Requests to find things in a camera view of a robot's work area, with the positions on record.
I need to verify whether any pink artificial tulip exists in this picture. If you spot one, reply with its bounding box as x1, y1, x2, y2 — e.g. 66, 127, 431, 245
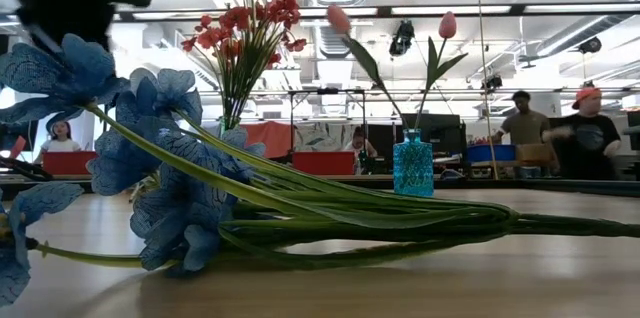
327, 4, 409, 132
414, 11, 470, 132

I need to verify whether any blue artificial flower bunch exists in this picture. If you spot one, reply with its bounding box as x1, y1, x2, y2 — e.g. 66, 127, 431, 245
0, 32, 640, 309

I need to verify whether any green glass vase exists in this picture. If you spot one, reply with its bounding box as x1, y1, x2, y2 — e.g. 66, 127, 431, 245
217, 115, 242, 132

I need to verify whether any blue glass vase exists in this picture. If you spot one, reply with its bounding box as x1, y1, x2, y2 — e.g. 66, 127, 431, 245
392, 128, 435, 198

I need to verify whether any person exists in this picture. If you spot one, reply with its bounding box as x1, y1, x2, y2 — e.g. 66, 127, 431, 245
33, 120, 84, 154
542, 85, 624, 182
491, 90, 551, 179
343, 126, 380, 175

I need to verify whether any red plastic bin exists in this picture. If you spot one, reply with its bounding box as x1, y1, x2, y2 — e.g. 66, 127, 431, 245
292, 151, 356, 177
42, 151, 99, 177

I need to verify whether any orange cloth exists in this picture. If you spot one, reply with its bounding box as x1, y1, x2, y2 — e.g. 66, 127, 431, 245
239, 121, 295, 159

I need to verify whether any black ceiling-hung device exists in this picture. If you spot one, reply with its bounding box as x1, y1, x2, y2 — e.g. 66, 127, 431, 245
578, 36, 603, 55
388, 19, 416, 58

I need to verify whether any black monitor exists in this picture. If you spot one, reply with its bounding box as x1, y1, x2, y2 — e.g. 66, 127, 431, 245
399, 113, 467, 157

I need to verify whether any thin vertical rod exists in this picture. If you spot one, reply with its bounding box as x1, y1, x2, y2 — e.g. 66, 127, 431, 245
473, 0, 499, 180

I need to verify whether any blue plastic bin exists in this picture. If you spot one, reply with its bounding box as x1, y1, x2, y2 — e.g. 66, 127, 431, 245
467, 144, 517, 163

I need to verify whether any black overhead beam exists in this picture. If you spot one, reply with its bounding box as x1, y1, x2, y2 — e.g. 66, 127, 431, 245
114, 4, 640, 23

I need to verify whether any brown cardboard box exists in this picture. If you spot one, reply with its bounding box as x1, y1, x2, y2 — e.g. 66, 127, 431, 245
514, 143, 554, 164

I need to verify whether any black background table frame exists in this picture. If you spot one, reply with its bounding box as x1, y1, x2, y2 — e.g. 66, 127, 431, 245
287, 87, 367, 159

